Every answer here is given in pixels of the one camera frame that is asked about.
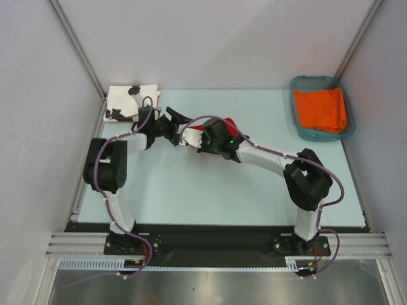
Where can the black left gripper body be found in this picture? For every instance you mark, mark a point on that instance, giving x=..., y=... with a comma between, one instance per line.
x=165, y=128

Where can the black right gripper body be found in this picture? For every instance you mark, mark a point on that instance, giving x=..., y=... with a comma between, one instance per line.
x=208, y=145

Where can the red t shirt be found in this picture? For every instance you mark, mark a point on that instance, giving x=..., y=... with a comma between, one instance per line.
x=229, y=123

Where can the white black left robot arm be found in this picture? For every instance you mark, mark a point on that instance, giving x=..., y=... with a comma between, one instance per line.
x=106, y=163

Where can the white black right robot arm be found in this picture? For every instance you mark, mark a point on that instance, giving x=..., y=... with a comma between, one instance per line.
x=307, y=181

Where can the white folded printed t shirt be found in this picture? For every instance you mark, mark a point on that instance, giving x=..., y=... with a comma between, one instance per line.
x=123, y=102

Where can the teal plastic basket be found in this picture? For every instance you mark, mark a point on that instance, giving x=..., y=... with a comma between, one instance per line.
x=318, y=83

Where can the orange t shirt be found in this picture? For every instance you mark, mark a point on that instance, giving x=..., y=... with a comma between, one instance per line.
x=321, y=110

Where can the aluminium frame post left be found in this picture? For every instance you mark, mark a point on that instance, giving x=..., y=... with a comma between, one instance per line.
x=76, y=46

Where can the aluminium frame post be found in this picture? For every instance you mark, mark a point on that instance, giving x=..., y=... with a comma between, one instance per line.
x=360, y=34
x=76, y=46

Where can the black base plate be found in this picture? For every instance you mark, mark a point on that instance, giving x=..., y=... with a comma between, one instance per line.
x=209, y=246

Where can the aluminium front rail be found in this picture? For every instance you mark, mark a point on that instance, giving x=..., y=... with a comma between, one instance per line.
x=352, y=245

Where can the white slotted cable duct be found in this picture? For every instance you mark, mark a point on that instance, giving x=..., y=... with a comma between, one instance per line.
x=123, y=265

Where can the aluminium frame post right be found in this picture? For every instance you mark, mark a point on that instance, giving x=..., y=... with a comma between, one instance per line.
x=360, y=34

